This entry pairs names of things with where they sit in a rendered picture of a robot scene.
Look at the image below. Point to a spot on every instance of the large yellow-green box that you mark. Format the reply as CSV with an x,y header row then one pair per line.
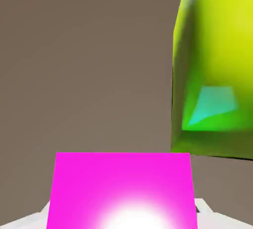
x,y
213,45

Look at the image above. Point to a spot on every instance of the small magenta cube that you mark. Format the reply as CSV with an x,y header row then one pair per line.
x,y
120,181

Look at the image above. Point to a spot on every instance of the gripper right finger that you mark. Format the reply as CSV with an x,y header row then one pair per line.
x,y
215,218

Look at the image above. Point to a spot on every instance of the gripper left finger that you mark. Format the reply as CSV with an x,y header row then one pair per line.
x,y
31,220

